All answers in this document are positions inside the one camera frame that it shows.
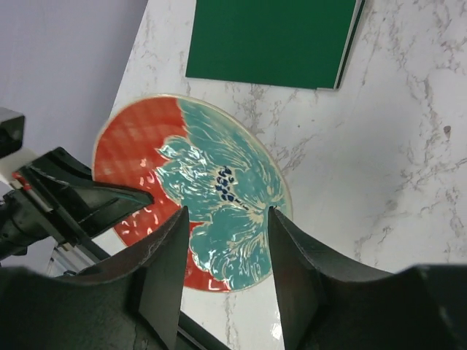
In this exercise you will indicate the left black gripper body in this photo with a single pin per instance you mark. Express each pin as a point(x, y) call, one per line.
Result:
point(29, 214)

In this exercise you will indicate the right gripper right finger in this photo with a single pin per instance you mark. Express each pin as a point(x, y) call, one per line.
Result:
point(327, 300)

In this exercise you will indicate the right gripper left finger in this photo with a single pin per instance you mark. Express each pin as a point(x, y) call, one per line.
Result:
point(128, 301)

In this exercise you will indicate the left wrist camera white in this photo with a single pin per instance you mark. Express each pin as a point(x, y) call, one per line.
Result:
point(12, 130)

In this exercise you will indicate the green board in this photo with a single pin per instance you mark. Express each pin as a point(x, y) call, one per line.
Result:
point(293, 44)

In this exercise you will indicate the red and teal floral plate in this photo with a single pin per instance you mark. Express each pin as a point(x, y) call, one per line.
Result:
point(188, 153)

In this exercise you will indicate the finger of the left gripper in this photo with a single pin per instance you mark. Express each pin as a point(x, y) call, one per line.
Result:
point(61, 168)
point(90, 208)

